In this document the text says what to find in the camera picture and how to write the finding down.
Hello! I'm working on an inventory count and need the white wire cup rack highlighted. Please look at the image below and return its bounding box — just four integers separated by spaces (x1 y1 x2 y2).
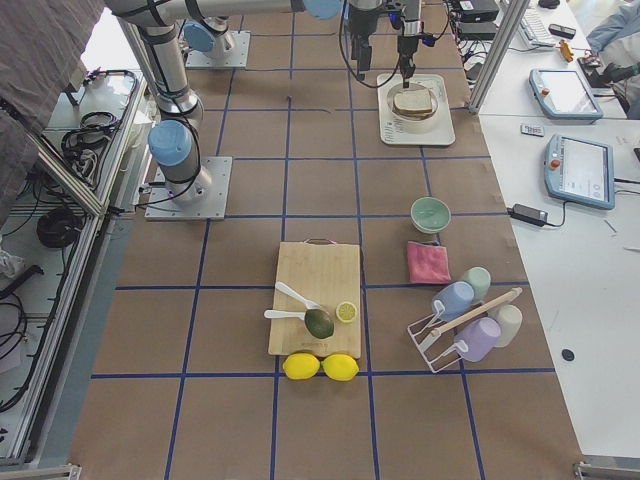
407 312 488 373

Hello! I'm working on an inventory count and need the yellow lemon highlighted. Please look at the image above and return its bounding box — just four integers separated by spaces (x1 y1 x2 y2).
282 352 320 380
321 353 359 382

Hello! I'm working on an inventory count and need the left yellow lemon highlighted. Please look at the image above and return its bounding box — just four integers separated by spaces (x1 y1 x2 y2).
282 352 320 380

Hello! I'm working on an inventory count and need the light green bowl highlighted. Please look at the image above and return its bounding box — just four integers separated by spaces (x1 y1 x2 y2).
410 197 451 234

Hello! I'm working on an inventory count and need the white plastic spoon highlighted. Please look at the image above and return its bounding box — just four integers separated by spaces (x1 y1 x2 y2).
263 309 306 320

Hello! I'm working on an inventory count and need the white round plate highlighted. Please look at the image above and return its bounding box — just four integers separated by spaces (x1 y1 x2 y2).
386 83 441 127

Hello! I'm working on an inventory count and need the white cup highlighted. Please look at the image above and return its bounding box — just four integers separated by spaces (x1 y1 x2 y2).
488 304 523 348

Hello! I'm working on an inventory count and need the green avocado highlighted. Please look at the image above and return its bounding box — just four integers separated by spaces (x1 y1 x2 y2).
304 308 334 339

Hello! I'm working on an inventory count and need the pink cloth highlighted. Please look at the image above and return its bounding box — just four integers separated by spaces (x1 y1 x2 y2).
407 241 451 285

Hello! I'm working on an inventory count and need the wooden cutting board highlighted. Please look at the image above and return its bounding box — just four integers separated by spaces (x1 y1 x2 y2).
268 241 362 359

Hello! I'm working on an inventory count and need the aluminium frame post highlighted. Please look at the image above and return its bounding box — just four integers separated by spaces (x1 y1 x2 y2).
468 0 529 114

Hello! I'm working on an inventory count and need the purple cup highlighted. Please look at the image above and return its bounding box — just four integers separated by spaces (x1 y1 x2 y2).
454 317 501 362

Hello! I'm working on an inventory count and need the near teach pendant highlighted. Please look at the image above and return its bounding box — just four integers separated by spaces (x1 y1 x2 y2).
543 134 615 210

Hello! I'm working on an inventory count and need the blue cup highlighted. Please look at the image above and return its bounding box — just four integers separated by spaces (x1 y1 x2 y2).
431 281 475 322

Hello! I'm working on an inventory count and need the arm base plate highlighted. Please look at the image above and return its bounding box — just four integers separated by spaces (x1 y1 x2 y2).
185 30 251 70
144 156 233 221

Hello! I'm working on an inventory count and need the green cup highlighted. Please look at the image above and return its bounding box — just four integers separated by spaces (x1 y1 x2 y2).
459 266 491 305

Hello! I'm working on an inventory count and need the far teach pendant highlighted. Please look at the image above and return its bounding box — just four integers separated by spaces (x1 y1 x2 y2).
529 69 603 122

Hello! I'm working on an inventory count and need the small black adapter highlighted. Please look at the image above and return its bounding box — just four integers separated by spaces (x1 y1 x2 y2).
507 203 548 227

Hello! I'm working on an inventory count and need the teach pendant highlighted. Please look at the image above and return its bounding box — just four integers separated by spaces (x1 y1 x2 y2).
543 134 615 210
529 69 603 122

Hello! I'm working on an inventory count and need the cream bear serving tray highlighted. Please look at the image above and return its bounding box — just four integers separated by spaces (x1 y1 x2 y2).
377 74 455 146

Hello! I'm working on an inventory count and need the bread slice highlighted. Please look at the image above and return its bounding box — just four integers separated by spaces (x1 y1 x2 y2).
392 110 435 122
393 89 435 116

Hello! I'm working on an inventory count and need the lemon half slice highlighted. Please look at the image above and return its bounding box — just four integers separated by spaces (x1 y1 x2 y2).
335 301 358 324

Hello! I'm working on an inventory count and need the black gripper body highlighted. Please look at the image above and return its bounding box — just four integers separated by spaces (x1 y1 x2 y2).
397 35 418 68
347 0 380 48

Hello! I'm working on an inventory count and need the right yellow lemon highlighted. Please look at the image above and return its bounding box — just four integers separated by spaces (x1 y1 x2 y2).
321 353 359 382

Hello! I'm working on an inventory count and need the bread slice on plate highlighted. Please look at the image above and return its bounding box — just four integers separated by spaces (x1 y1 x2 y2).
392 110 435 122

